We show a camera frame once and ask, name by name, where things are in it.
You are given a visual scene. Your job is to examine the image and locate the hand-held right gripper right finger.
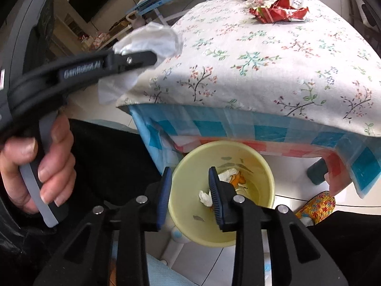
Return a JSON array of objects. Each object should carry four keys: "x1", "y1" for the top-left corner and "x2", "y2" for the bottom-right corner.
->
[{"x1": 208, "y1": 167, "x2": 349, "y2": 286}]

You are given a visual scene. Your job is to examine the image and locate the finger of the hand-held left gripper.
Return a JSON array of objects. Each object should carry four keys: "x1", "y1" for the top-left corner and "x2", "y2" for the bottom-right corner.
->
[{"x1": 101, "y1": 51, "x2": 157, "y2": 76}]

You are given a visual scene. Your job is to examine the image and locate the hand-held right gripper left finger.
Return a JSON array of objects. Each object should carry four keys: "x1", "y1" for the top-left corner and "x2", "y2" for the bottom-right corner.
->
[{"x1": 33, "y1": 167, "x2": 172, "y2": 286}]

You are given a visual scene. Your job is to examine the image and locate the thin white paper tissue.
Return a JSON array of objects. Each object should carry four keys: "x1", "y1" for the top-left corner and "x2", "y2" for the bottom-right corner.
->
[{"x1": 98, "y1": 22, "x2": 184, "y2": 106}]

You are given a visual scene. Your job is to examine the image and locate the large white paper tissue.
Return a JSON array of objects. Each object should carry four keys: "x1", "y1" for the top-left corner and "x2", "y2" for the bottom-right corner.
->
[{"x1": 219, "y1": 168, "x2": 239, "y2": 183}]

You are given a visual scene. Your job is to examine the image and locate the long orange peel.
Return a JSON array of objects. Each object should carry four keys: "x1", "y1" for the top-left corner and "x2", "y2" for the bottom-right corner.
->
[{"x1": 228, "y1": 175, "x2": 248, "y2": 189}]

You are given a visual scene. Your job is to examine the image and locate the yellow plastic bucket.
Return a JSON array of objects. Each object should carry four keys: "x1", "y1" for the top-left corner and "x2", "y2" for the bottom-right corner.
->
[{"x1": 168, "y1": 141, "x2": 276, "y2": 248}]

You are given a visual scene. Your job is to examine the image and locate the person's left forearm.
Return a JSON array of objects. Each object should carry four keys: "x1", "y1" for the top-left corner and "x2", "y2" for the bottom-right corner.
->
[{"x1": 0, "y1": 197, "x2": 60, "y2": 286}]

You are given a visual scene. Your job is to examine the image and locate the person's left hand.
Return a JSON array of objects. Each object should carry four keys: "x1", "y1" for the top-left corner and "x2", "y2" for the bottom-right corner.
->
[{"x1": 0, "y1": 115, "x2": 76, "y2": 215}]

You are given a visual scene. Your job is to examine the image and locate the pink jug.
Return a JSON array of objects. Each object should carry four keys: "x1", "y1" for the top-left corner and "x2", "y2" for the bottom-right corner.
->
[{"x1": 125, "y1": 10, "x2": 140, "y2": 26}]

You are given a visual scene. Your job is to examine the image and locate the pink flower bunch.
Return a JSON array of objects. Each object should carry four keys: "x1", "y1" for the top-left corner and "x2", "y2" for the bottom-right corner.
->
[{"x1": 79, "y1": 33, "x2": 102, "y2": 48}]

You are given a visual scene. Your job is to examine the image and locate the cream television stand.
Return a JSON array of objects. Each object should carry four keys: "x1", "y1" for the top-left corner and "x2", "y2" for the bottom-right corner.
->
[{"x1": 55, "y1": 12, "x2": 140, "y2": 51}]

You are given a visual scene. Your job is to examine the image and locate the blue study desk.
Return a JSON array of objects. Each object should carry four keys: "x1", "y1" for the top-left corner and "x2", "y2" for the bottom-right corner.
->
[{"x1": 135, "y1": 0, "x2": 215, "y2": 26}]

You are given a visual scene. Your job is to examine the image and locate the checked plastic table cover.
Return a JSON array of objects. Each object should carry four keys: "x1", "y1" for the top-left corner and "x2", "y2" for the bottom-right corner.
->
[{"x1": 129, "y1": 104, "x2": 381, "y2": 199}]

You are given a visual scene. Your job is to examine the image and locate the colourful knitted slipper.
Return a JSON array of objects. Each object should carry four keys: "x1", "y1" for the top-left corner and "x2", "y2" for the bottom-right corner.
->
[{"x1": 295, "y1": 191, "x2": 336, "y2": 225}]

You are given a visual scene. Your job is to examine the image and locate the teal table leg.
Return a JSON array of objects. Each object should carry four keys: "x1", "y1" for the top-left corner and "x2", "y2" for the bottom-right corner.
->
[{"x1": 307, "y1": 157, "x2": 328, "y2": 185}]

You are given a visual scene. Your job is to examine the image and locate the white plastic bag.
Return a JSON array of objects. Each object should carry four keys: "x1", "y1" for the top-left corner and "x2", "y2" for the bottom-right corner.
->
[{"x1": 244, "y1": 0, "x2": 280, "y2": 8}]

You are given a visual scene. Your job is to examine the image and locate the person's right leg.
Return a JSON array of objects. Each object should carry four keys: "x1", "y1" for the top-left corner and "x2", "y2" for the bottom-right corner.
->
[{"x1": 306, "y1": 210, "x2": 381, "y2": 286}]

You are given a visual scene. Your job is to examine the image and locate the red snack wrapper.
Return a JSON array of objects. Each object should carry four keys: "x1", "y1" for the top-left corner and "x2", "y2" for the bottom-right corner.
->
[{"x1": 249, "y1": 0, "x2": 310, "y2": 24}]

